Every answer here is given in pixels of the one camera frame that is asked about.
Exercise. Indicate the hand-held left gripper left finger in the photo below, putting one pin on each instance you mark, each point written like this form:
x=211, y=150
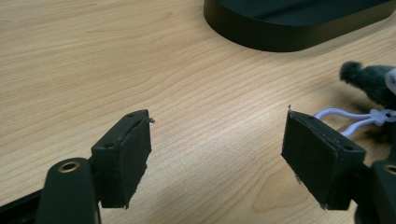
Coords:
x=124, y=161

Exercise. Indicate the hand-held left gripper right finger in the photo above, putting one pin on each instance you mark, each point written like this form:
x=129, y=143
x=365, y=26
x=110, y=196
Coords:
x=317, y=161

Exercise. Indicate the black oval tray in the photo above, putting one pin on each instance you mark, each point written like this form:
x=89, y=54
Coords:
x=280, y=28

